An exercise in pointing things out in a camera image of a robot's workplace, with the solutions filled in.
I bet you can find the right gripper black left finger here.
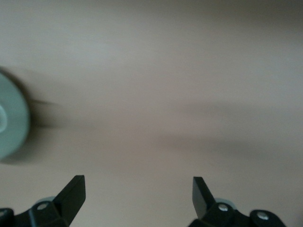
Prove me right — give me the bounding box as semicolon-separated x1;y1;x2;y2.
0;175;86;227

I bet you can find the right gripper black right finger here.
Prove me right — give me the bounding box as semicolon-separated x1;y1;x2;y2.
189;176;287;227

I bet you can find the steel steamer pot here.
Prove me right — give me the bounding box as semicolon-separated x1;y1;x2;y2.
0;70;30;162

